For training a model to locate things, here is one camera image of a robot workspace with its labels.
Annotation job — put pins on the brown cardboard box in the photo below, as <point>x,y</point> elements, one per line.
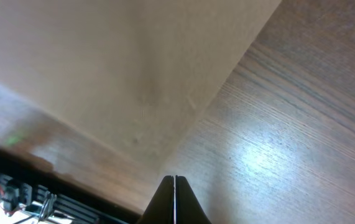
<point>133,75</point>

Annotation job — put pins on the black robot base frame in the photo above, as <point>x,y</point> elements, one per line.
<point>25,188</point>

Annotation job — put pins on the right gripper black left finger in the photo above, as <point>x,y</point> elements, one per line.
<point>160,209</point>

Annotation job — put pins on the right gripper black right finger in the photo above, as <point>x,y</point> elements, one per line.
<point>187,207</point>

